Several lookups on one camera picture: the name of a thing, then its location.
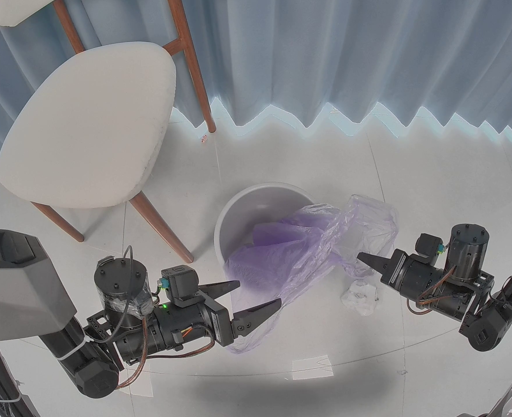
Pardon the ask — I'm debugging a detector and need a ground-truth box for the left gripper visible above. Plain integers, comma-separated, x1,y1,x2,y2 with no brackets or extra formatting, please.
153,280,283,352

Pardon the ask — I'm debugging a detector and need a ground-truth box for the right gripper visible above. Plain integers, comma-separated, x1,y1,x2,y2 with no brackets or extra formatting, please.
357,249,448,308

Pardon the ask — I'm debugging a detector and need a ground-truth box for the purple plastic bag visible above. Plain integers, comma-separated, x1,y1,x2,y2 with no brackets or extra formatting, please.
223,194,401,355

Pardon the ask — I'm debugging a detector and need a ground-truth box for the white trash bin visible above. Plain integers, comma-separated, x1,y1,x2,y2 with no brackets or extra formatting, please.
214,182,315,268

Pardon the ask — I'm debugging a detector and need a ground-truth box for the crumpled white plastic wrapper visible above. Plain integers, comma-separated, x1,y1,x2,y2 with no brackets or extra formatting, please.
340,278,379,317

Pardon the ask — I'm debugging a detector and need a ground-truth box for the pale blue curtain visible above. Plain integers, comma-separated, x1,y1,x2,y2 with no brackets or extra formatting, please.
0,0,512,173

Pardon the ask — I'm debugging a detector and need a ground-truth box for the white cushioned wooden chair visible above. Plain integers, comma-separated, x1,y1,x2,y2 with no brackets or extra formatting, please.
0,0,217,264

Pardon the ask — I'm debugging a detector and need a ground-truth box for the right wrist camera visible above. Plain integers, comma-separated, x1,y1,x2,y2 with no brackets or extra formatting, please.
414,233,445,268

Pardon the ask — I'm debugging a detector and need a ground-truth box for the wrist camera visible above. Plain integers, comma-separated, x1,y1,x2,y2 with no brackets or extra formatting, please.
160,265,209,308
414,233,445,268

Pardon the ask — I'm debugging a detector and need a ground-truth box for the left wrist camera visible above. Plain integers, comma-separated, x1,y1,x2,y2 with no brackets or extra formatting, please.
160,265,209,308

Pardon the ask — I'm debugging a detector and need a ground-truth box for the black cable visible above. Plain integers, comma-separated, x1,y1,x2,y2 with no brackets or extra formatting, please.
119,245,150,364

